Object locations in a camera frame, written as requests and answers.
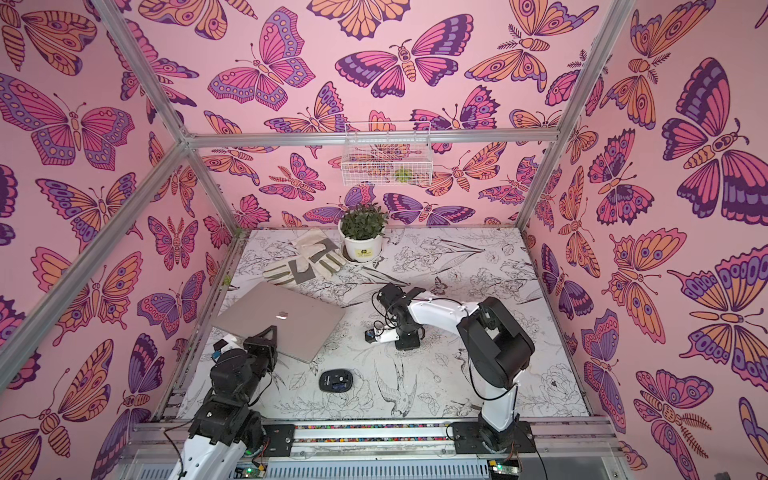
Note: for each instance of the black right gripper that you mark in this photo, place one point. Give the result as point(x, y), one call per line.
point(390, 297)

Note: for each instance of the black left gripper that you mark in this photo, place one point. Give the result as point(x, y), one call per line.
point(261, 346)

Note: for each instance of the silver laptop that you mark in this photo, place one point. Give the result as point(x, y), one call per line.
point(303, 323)

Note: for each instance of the black wireless mouse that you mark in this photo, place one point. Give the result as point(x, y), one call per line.
point(336, 381)

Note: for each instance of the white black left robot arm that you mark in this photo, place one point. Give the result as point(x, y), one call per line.
point(226, 427)

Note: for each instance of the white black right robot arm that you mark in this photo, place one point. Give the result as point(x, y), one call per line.
point(498, 348)

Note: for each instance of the green plant in white pot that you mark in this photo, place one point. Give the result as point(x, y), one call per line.
point(362, 229)

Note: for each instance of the white green striped work glove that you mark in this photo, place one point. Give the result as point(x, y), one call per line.
point(289, 272)

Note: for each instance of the white grey work glove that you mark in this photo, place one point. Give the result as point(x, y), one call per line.
point(321, 252)

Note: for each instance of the green ball in basket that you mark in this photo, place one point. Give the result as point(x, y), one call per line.
point(403, 175)

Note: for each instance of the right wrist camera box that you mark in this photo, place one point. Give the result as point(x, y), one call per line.
point(374, 335)

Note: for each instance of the white wire wall basket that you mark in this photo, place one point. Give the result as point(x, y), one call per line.
point(372, 152)

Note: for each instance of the aluminium frame struts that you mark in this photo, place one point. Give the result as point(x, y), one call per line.
point(40, 320)

